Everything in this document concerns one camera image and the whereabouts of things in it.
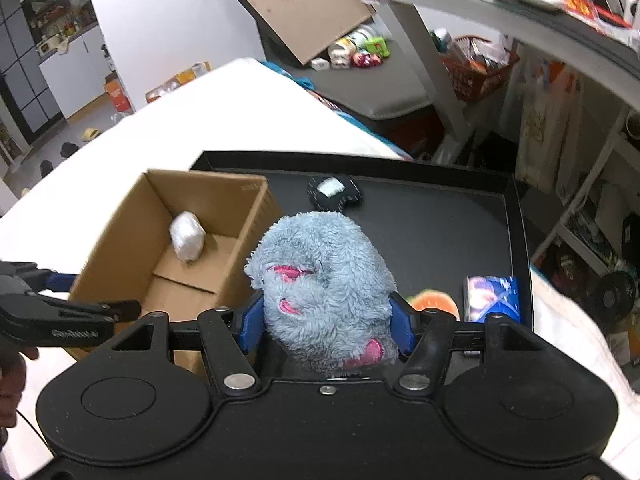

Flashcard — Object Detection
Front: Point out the cardboard box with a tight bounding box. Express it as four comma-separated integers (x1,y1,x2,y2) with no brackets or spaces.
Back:
67,168,284,377

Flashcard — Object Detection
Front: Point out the black round weight plate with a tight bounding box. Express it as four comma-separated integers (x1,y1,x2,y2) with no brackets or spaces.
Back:
594,270,639,322

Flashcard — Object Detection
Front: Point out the grey plush toy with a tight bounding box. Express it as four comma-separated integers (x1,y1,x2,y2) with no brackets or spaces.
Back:
244,212,401,374

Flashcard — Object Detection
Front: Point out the white cabinet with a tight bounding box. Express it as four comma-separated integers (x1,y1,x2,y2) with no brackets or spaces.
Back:
37,25,137,122

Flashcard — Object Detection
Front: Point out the red basket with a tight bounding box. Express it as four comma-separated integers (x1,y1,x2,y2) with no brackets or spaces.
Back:
440,35,521,107

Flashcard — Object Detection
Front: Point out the brown board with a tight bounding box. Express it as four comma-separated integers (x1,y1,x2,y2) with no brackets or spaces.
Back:
202,0,379,66

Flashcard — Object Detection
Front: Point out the cream tote bag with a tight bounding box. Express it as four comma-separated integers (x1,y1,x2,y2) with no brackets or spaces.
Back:
515,57,582,195

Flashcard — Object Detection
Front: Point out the black pouch with white label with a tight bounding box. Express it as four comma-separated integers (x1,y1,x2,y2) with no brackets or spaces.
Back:
307,175,365,210

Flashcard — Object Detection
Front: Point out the black cable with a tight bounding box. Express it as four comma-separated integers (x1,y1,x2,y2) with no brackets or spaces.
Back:
15,409,54,454

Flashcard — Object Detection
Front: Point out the white can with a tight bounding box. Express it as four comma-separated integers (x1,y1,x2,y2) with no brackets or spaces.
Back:
327,35,362,67

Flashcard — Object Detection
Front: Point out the black tray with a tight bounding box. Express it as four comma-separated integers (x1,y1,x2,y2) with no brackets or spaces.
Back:
190,150,532,361

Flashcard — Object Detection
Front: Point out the white storage rack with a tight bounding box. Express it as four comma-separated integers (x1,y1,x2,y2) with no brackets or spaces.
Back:
530,105,640,281

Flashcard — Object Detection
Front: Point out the orange and yellow carton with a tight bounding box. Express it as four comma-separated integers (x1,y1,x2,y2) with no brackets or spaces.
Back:
145,61,212,104

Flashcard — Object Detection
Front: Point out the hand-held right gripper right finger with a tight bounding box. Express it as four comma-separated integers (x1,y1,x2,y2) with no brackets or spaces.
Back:
387,292,547,394

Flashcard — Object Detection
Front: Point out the person's left hand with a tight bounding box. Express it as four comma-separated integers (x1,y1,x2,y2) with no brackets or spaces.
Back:
0,345,40,428

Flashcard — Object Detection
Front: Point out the red-orange carton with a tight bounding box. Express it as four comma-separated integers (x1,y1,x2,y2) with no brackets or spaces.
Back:
104,77,134,112

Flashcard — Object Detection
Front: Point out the blue printed packet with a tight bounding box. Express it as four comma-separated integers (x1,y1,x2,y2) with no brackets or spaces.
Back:
462,275,521,357

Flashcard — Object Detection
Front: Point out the orange soft toy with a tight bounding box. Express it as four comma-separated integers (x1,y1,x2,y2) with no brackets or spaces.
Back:
406,288,459,319

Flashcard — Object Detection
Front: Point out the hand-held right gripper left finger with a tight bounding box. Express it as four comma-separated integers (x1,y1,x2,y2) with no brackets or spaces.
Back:
107,291,266,392

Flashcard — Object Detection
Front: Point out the white desk with black mat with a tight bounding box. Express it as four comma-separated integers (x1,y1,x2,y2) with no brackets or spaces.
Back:
360,0,640,163

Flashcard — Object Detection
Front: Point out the white wrapped bundle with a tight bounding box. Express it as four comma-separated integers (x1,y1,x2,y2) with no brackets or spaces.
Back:
169,210,207,262

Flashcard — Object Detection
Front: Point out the dark glass cabinet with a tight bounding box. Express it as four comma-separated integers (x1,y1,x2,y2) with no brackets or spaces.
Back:
0,0,67,147

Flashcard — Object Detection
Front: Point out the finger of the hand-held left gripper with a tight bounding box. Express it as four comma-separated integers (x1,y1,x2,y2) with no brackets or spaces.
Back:
97,299,142,323
20,262,82,293

